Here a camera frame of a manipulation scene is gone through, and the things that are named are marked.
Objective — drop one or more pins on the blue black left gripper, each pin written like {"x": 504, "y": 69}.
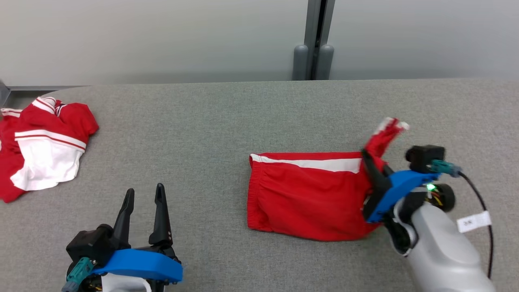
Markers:
{"x": 142, "y": 263}

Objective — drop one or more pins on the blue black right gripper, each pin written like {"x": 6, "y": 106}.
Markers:
{"x": 399, "y": 186}

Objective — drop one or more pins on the red shorts with white stripe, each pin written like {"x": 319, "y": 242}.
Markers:
{"x": 308, "y": 194}

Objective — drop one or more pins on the red white basketball jersey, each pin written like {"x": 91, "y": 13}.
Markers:
{"x": 44, "y": 162}

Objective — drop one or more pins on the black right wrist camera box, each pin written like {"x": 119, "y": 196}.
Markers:
{"x": 423, "y": 158}

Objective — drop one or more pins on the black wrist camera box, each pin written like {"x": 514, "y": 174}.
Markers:
{"x": 423, "y": 158}
{"x": 91, "y": 245}

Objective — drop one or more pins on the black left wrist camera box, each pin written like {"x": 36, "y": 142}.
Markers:
{"x": 91, "y": 245}

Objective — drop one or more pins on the grey cylinder post foot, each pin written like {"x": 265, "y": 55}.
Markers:
{"x": 300, "y": 63}
{"x": 325, "y": 61}

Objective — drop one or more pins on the grey partition post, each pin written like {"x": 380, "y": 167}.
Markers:
{"x": 312, "y": 20}

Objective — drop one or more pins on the grey metal cart frame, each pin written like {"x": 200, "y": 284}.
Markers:
{"x": 4, "y": 93}

